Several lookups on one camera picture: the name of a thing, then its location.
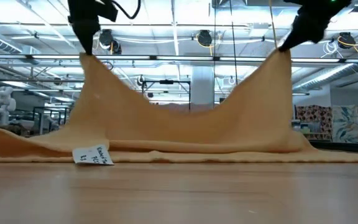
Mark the teal leaf fabric panel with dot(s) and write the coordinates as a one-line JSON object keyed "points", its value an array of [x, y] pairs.
{"points": [[350, 124]]}

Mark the brown floral fabric panel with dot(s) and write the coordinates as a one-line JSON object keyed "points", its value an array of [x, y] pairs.
{"points": [[317, 115]]}

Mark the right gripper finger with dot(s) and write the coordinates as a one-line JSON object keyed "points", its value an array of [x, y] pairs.
{"points": [[291, 42]]}

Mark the black metal table frame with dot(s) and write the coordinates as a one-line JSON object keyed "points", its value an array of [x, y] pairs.
{"points": [[346, 147]]}

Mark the white towel label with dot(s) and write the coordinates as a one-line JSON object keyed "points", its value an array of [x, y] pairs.
{"points": [[92, 154]]}

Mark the orange waffle weave towel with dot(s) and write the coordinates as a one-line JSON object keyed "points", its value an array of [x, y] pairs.
{"points": [[182, 124]]}

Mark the black distant workstation frame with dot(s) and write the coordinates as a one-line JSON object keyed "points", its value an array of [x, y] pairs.
{"points": [[166, 81], [51, 108]]}

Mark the white humanoid robot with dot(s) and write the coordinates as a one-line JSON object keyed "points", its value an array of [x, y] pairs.
{"points": [[3, 104]]}

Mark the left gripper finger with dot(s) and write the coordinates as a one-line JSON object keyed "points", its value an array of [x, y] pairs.
{"points": [[86, 34]]}

